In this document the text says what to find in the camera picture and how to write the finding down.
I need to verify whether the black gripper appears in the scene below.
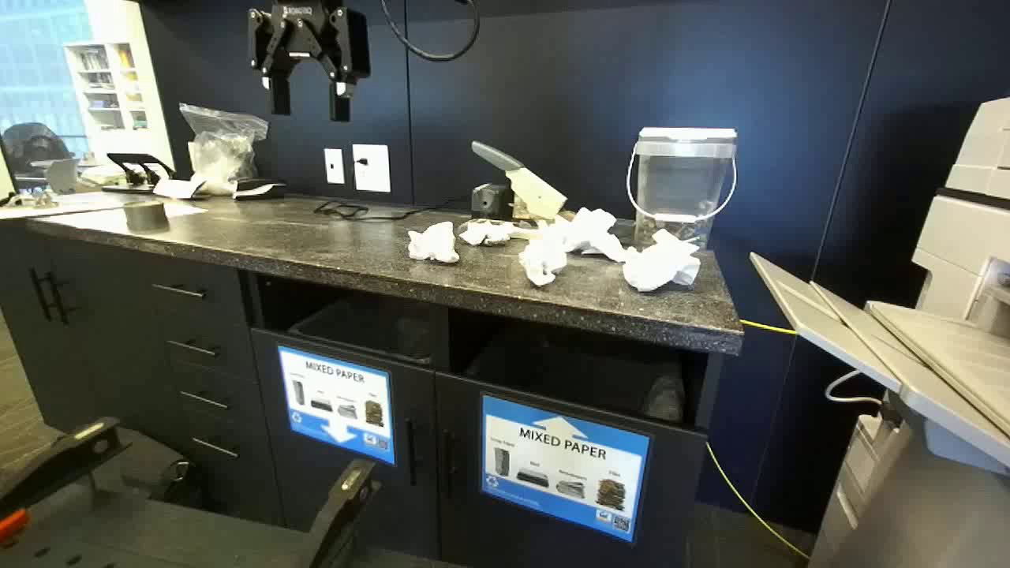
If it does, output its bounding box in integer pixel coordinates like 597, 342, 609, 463
250, 0, 370, 122

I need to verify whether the white paper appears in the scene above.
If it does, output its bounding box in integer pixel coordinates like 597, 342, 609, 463
406, 219, 458, 266
622, 229, 701, 294

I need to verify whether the white paper large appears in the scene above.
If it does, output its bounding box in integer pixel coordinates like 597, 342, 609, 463
516, 208, 629, 288

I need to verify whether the left black bin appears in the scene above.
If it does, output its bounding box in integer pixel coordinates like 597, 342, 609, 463
293, 298, 449, 367

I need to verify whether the black bin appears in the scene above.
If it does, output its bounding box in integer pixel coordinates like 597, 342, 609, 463
293, 298, 449, 367
466, 335, 687, 423

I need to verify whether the right black bin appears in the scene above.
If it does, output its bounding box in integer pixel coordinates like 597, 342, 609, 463
466, 335, 687, 423

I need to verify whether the clear plastic bag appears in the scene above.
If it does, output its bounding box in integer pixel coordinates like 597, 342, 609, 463
179, 104, 267, 196

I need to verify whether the crumpled white paper small back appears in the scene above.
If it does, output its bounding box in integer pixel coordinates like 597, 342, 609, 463
461, 217, 515, 245

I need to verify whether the left blue mixed paper sign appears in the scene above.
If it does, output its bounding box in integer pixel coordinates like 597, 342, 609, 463
279, 348, 399, 463

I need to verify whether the blue mixed paper sign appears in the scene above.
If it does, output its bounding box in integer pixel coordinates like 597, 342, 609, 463
480, 394, 650, 541
279, 348, 399, 463

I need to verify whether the clear plastic bucket with lid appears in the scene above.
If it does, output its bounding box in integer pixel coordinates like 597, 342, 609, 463
626, 126, 738, 245

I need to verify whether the dark cabinet with drawers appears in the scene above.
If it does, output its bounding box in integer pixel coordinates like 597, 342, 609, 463
0, 223, 708, 568

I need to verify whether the right blue mixed paper sign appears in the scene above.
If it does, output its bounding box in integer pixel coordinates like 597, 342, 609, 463
480, 394, 650, 541

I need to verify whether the white office printer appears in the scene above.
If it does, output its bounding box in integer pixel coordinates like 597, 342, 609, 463
754, 96, 1010, 568

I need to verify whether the white wall switch plate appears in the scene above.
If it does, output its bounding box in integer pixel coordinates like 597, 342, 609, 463
321, 148, 344, 185

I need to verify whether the white wall outlet plate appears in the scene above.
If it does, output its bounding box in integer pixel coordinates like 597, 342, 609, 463
353, 145, 390, 192

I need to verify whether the yellow cable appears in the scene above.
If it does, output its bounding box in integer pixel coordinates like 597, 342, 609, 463
701, 315, 813, 565

